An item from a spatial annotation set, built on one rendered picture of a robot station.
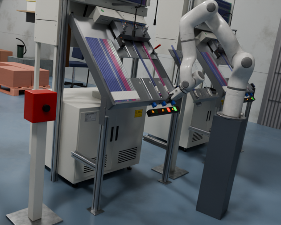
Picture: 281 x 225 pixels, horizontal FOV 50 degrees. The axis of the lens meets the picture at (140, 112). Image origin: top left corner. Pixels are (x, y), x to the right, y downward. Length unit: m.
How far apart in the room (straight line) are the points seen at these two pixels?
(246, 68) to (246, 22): 3.62
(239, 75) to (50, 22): 1.36
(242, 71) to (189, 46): 0.36
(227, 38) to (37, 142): 1.28
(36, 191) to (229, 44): 1.45
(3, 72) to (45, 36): 3.05
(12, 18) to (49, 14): 6.85
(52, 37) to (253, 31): 3.86
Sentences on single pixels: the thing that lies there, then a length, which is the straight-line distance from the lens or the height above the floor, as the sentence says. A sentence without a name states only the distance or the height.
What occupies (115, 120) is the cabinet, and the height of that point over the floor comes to 0.50.
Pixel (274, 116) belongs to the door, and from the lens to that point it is 5.40.
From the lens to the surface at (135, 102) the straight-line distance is 1.93.
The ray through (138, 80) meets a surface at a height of 0.84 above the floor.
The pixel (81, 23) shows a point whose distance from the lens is 2.14.
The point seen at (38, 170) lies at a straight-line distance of 1.81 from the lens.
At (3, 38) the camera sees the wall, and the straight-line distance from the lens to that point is 9.50.
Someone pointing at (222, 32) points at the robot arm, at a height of 1.22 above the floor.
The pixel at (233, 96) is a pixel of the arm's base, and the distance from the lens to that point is 2.00.
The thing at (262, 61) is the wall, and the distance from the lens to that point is 5.43.
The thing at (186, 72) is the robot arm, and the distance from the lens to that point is 1.89.
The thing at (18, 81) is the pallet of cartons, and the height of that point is 0.22.
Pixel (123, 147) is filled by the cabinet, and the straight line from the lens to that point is 2.46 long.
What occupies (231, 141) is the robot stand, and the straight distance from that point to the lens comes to 2.02.
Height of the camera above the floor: 1.11
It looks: 13 degrees down
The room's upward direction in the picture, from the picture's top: 8 degrees clockwise
